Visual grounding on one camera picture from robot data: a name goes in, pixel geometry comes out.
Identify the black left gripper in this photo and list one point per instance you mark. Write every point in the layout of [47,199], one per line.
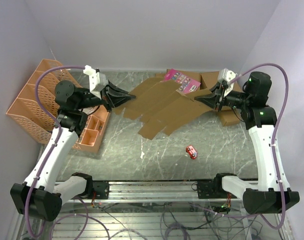
[113,99]

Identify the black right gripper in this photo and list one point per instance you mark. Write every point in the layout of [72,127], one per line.
[217,96]

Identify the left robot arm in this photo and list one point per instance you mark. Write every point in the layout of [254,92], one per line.
[39,196]

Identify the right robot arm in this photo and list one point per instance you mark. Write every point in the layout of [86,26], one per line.
[272,193]

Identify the large closed cardboard box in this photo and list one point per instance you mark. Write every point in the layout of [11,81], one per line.
[208,79]

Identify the closed cardboard box under book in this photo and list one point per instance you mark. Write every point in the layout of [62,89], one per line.
[179,75]

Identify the pink book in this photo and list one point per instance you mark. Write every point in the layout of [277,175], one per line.
[184,81]

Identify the red toy ambulance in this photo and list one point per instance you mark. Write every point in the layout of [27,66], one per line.
[191,151]

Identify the orange plastic file organizer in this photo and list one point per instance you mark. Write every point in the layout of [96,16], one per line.
[27,113]

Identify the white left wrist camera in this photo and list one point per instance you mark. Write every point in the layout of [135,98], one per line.
[97,80]

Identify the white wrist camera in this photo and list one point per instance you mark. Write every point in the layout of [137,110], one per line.
[97,80]
[226,75]

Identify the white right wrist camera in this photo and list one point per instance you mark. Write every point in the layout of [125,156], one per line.
[226,75]

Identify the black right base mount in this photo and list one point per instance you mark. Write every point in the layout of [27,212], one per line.
[208,189]

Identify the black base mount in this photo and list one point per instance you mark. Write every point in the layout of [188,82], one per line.
[208,189]
[101,190]

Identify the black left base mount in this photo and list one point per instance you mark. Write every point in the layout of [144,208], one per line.
[101,190]

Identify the aluminium mounting rail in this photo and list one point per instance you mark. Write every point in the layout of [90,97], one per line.
[150,191]

